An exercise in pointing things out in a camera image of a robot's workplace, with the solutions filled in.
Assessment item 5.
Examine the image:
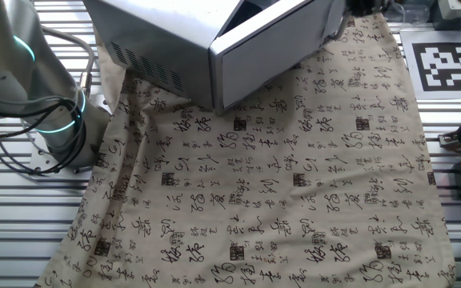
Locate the clear plastic container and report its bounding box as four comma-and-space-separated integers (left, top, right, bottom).
383, 0, 431, 24

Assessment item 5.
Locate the black cable bundle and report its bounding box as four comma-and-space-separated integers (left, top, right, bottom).
0, 97, 90, 176

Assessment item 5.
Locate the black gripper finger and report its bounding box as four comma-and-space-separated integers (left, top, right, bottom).
360, 0, 377, 17
345, 0, 362, 17

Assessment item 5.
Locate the beige calligraphy print cloth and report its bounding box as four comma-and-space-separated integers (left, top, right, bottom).
34, 14, 458, 288

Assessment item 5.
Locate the silver microwave body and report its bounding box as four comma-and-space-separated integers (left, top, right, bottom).
82, 0, 263, 113

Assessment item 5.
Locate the silver microwave door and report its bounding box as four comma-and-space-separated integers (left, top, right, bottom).
209, 0, 347, 117

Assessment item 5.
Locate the black white marker board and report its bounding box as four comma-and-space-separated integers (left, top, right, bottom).
399, 30, 461, 101

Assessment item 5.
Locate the grey metal door handle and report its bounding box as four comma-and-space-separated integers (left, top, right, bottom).
321, 10, 352, 42

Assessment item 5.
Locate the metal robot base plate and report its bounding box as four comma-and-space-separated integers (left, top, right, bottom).
28, 131, 110, 180

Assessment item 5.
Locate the white box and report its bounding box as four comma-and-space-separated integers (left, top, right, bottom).
437, 0, 461, 21

